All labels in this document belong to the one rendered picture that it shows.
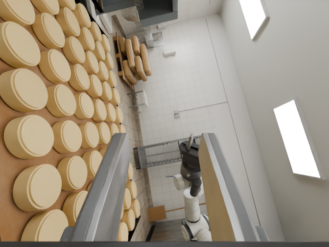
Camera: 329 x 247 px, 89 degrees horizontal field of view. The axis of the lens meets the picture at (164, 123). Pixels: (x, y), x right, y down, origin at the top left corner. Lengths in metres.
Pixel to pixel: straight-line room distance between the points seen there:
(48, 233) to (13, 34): 0.23
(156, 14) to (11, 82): 0.65
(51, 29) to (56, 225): 0.28
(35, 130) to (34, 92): 0.05
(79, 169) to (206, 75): 4.84
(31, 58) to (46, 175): 0.15
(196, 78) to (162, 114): 1.39
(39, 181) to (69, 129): 0.09
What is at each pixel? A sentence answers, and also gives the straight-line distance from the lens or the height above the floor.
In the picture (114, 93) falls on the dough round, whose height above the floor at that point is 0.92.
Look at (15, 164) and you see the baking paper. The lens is 0.25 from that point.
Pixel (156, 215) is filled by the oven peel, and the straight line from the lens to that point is 4.53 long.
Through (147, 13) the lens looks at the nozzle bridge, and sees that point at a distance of 0.82.
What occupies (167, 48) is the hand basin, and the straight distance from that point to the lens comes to 5.28.
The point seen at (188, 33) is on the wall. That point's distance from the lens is 5.67.
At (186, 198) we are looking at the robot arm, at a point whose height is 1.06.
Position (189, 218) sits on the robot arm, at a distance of 0.88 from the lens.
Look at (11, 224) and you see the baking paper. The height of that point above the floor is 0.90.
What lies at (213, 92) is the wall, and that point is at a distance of 4.86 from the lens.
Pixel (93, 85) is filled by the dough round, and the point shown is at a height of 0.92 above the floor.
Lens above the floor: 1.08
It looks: 4 degrees down
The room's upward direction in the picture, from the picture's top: 79 degrees clockwise
